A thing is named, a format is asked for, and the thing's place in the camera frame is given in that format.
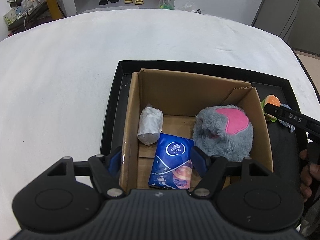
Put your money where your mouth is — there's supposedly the grey pink plush toy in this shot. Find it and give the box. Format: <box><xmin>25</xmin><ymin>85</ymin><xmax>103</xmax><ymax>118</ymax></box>
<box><xmin>193</xmin><ymin>105</ymin><xmax>253</xmax><ymax>162</ymax></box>

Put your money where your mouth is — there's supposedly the white wrapped tissue roll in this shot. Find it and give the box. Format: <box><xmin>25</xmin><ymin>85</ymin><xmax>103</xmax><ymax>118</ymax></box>
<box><xmin>137</xmin><ymin>106</ymin><xmax>164</xmax><ymax>146</ymax></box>

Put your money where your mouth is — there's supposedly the brown cardboard box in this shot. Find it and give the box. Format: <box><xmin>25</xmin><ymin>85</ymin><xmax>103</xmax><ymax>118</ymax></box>
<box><xmin>119</xmin><ymin>69</ymin><xmax>273</xmax><ymax>192</ymax></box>

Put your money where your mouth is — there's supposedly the person's right hand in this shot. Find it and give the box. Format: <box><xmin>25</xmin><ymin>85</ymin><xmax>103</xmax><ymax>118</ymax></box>
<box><xmin>300</xmin><ymin>164</ymin><xmax>320</xmax><ymax>202</ymax></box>

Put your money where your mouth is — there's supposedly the left black slipper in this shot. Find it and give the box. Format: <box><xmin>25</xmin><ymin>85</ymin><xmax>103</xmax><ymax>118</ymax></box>
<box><xmin>99</xmin><ymin>0</ymin><xmax>108</xmax><ymax>6</ymax></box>

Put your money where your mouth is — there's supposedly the clear plastic bag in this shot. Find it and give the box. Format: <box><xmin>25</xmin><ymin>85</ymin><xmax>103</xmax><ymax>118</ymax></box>
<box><xmin>177</xmin><ymin>2</ymin><xmax>202</xmax><ymax>14</ymax></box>

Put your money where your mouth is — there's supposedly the brown board black frame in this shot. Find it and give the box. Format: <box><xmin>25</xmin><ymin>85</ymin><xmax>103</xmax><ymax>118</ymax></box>
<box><xmin>293</xmin><ymin>50</ymin><xmax>320</xmax><ymax>101</ymax></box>

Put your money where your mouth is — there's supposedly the blue tissue pack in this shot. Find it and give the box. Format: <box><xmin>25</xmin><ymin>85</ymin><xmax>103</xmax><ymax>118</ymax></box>
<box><xmin>148</xmin><ymin>133</ymin><xmax>194</xmax><ymax>190</ymax></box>

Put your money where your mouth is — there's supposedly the yellow table leg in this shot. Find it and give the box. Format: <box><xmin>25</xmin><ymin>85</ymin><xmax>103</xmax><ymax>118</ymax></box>
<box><xmin>39</xmin><ymin>0</ymin><xmax>65</xmax><ymax>21</ymax></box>

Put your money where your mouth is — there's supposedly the white table cloth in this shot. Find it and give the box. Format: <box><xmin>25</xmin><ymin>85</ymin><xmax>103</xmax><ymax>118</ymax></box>
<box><xmin>1</xmin><ymin>9</ymin><xmax>319</xmax><ymax>239</ymax></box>

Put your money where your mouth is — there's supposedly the right yellow slipper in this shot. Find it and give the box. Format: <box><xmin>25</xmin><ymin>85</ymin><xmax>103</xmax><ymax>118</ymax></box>
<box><xmin>135</xmin><ymin>0</ymin><xmax>144</xmax><ymax>5</ymax></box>

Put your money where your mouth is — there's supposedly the orange burger plush toy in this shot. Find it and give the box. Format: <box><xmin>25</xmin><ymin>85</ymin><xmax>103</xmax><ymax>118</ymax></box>
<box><xmin>261</xmin><ymin>94</ymin><xmax>281</xmax><ymax>123</ymax></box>

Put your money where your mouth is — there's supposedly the black shallow tray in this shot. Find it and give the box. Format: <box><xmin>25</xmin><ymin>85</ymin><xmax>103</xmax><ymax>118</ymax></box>
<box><xmin>101</xmin><ymin>60</ymin><xmax>308</xmax><ymax>184</ymax></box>

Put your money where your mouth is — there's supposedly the green plastic bag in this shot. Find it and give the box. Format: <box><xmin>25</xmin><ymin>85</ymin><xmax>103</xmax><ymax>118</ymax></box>
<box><xmin>159</xmin><ymin>0</ymin><xmax>174</xmax><ymax>10</ymax></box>

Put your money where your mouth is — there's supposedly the grey door with handle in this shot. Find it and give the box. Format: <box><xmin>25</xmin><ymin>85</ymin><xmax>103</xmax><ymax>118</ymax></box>
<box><xmin>251</xmin><ymin>0</ymin><xmax>320</xmax><ymax>28</ymax></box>

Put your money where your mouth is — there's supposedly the cluttered side table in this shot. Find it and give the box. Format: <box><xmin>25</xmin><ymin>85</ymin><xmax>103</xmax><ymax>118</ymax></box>
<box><xmin>4</xmin><ymin>0</ymin><xmax>50</xmax><ymax>34</ymax></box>

